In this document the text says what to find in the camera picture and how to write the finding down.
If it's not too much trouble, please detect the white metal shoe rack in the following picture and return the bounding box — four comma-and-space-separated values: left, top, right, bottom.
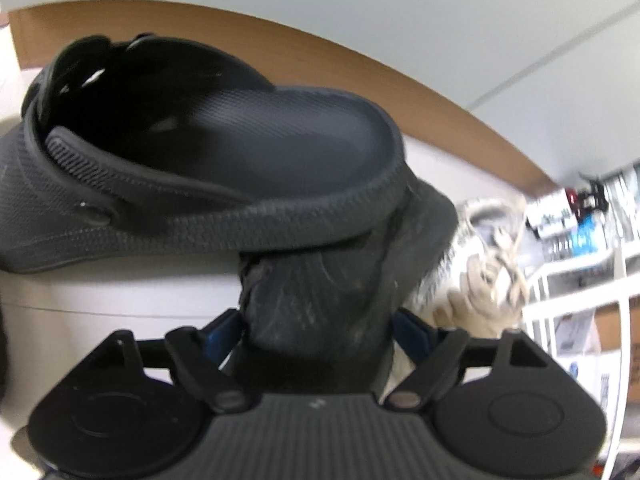
520, 160, 640, 480

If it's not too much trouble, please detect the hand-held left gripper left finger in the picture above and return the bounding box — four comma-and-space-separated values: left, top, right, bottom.
85, 310, 251, 413

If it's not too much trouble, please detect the printed brown cardboard box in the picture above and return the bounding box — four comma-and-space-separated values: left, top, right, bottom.
592, 295, 640, 356

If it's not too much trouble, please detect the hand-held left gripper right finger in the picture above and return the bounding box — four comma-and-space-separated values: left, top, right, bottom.
387, 310, 561, 412

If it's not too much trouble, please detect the white printed lace-up sneaker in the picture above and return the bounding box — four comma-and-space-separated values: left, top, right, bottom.
382, 197, 531, 401

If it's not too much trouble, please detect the white labelled parcel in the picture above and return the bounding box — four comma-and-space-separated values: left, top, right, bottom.
552, 310, 626, 396

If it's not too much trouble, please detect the dark grey buckle strap clog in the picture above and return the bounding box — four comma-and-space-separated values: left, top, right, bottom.
0, 32, 416, 275

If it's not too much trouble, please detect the clear plastic water bottle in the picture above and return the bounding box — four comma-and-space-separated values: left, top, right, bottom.
542, 220, 616, 263

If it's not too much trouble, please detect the black mesh lace-up sneaker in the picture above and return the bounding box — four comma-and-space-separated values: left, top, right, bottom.
239, 180, 458, 396

